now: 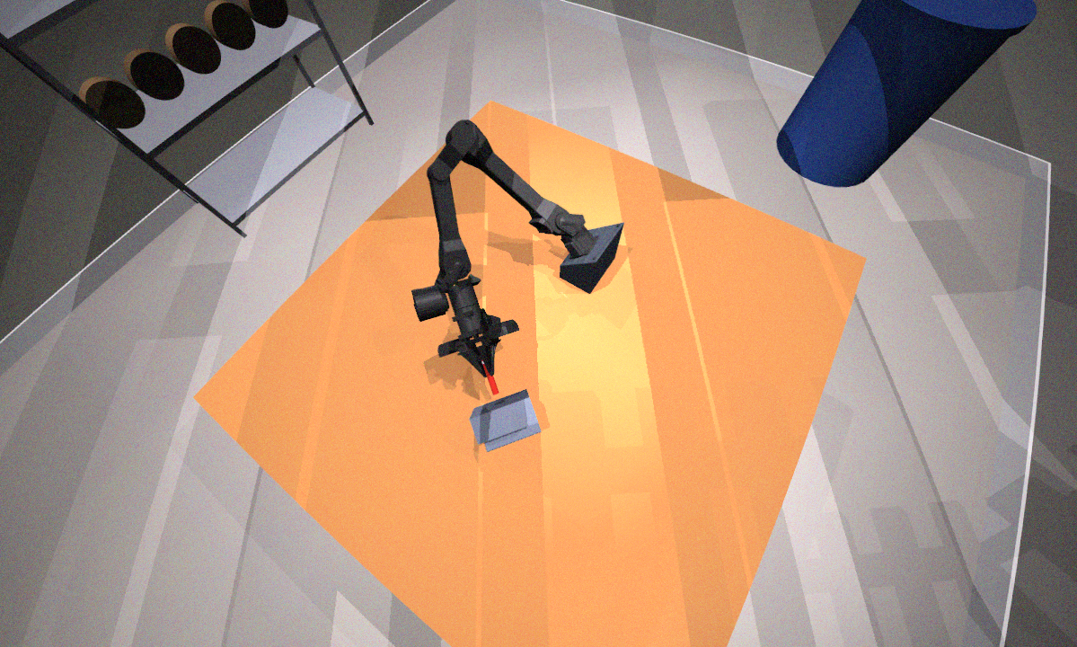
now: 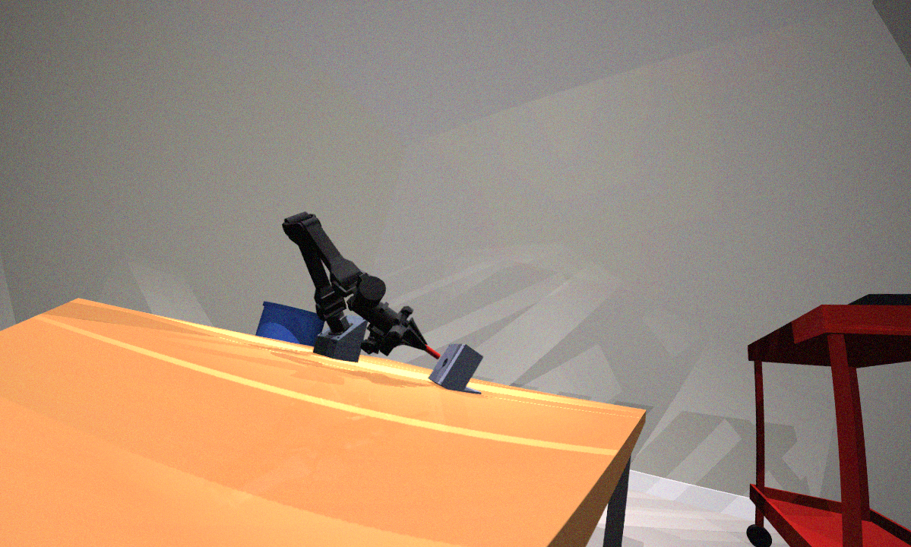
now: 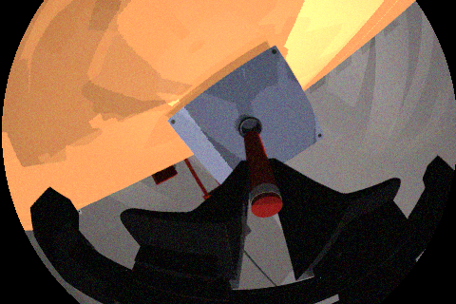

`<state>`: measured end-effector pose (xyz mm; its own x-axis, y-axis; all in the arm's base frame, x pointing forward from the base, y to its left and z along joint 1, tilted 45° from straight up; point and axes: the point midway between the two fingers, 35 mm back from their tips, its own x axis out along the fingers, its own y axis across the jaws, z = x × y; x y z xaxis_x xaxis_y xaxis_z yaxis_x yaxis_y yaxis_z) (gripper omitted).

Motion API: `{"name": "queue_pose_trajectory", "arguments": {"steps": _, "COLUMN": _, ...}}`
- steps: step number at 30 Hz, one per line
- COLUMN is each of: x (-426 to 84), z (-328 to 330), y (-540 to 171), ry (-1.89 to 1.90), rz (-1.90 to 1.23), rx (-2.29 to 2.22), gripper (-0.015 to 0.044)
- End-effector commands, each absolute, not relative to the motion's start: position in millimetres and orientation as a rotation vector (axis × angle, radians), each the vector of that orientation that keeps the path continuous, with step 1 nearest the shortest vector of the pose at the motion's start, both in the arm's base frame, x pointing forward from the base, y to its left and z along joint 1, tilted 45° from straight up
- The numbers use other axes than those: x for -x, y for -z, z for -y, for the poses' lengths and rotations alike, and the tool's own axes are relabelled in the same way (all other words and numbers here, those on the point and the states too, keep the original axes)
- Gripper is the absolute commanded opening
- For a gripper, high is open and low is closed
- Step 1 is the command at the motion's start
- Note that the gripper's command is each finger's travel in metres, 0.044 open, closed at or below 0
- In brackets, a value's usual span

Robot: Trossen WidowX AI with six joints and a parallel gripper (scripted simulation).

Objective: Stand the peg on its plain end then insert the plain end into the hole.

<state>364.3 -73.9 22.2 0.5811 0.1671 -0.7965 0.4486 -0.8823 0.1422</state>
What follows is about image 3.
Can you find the grey sloped panel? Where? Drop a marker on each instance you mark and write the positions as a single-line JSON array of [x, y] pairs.
[[262, 95]]

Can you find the dark brown peg with red end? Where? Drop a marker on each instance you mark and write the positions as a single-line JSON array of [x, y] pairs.
[[264, 195]]

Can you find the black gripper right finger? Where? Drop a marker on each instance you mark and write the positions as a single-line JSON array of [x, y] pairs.
[[313, 215]]

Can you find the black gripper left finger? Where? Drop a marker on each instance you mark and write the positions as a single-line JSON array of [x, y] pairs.
[[217, 227]]

